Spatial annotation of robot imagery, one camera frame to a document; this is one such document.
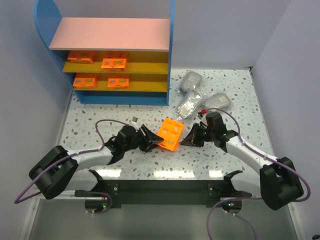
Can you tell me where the orange sponge box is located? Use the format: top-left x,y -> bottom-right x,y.
101,51 -> 129,72
67,50 -> 95,64
107,73 -> 130,89
73,72 -> 99,89
157,117 -> 185,152

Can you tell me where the silver sponge pack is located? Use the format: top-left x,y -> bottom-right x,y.
178,71 -> 204,94
175,89 -> 207,120
203,93 -> 232,111

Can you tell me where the orange sponge box bottom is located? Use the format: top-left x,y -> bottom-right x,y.
101,51 -> 129,72

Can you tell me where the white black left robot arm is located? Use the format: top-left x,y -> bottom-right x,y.
28,124 -> 164,200

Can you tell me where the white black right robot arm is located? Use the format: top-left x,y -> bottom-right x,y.
180,110 -> 304,210

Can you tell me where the blue pink yellow shelf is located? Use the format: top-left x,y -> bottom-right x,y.
33,0 -> 175,106

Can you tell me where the orange sponge box on shelf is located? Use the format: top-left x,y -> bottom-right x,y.
73,72 -> 99,89

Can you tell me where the silver sponge pack top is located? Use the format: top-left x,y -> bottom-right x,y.
178,71 -> 204,94

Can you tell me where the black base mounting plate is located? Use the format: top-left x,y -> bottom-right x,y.
75,179 -> 251,211

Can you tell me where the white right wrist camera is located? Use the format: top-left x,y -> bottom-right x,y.
197,112 -> 208,127

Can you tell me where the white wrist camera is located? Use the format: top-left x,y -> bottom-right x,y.
197,112 -> 208,127
129,116 -> 139,130

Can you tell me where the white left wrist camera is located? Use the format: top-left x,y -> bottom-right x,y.
129,116 -> 139,130

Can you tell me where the aluminium frame rail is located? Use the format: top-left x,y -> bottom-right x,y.
19,193 -> 83,240

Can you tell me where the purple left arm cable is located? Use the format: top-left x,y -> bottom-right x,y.
13,119 -> 116,215

